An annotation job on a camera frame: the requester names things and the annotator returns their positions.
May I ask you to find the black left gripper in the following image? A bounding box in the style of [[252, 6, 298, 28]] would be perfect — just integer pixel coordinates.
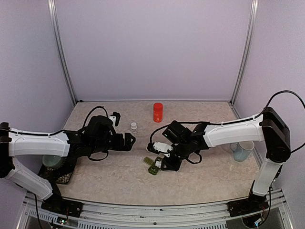
[[91, 132, 135, 154]]

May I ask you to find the green pill organizer box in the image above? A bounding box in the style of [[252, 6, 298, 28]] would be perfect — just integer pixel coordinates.
[[143, 157, 163, 176]]

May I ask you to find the small white pill bottle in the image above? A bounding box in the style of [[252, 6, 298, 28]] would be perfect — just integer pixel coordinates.
[[131, 122, 138, 132]]

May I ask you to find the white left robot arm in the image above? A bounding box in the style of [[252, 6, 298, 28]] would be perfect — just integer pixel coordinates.
[[0, 115, 136, 212]]

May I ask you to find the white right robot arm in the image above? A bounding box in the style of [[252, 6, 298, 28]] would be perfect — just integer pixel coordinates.
[[147, 107, 291, 212]]

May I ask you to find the red cylindrical can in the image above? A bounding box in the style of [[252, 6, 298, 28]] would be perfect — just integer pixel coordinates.
[[153, 103, 163, 123]]

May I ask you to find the black square tray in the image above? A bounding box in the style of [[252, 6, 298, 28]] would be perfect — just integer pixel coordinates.
[[38, 158, 77, 185]]

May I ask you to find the green ceramic bowl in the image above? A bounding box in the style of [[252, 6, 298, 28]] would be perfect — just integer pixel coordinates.
[[42, 155, 64, 168]]

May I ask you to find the light blue mug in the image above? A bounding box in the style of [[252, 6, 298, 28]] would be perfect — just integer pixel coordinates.
[[230, 141, 254, 162]]

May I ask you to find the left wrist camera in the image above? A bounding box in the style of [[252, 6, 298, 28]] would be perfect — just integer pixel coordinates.
[[108, 112, 121, 127]]

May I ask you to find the front aluminium rail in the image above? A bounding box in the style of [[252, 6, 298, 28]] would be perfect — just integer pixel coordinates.
[[17, 190, 293, 229]]

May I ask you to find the left aluminium frame post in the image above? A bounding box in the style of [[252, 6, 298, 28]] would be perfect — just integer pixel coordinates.
[[48, 0, 77, 106]]

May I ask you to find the aluminium frame post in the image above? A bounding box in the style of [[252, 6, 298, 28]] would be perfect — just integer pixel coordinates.
[[230, 0, 259, 106], [48, 0, 77, 106]]

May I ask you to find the right aluminium frame post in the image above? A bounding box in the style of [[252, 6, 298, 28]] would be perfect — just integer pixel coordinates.
[[230, 0, 259, 106]]

